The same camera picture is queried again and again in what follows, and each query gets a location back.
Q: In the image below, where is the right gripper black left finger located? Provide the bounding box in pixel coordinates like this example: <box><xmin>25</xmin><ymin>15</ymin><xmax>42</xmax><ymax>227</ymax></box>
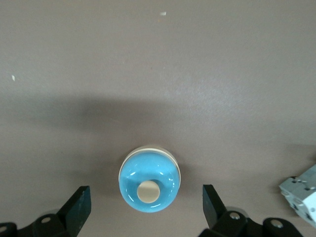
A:
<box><xmin>31</xmin><ymin>185</ymin><xmax>92</xmax><ymax>237</ymax></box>

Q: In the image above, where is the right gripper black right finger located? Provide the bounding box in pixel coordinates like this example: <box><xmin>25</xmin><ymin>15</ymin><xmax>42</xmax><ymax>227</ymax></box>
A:
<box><xmin>201</xmin><ymin>184</ymin><xmax>250</xmax><ymax>237</ymax></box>

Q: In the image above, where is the blue call bell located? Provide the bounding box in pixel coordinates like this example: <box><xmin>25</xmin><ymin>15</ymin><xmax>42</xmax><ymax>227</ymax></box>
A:
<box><xmin>118</xmin><ymin>145</ymin><xmax>183</xmax><ymax>213</ymax></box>

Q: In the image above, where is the white circuit breaker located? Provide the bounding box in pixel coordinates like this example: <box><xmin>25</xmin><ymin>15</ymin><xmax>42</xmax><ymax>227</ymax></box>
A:
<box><xmin>278</xmin><ymin>164</ymin><xmax>316</xmax><ymax>227</ymax></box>

